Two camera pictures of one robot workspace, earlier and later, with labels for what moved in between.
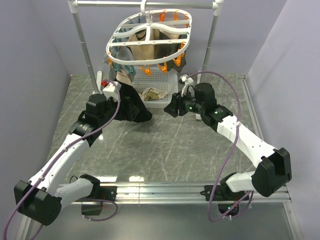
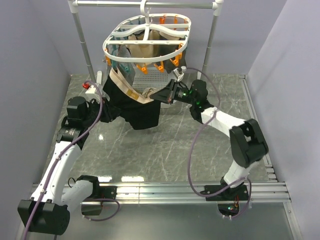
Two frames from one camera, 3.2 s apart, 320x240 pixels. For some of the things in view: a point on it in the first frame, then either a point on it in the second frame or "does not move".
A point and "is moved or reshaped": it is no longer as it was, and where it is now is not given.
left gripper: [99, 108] → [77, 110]
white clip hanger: [150, 36] is moved or reshaped
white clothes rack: [75, 5] does not move
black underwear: [132, 107] is moved or reshaped
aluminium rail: [134, 193] does not move
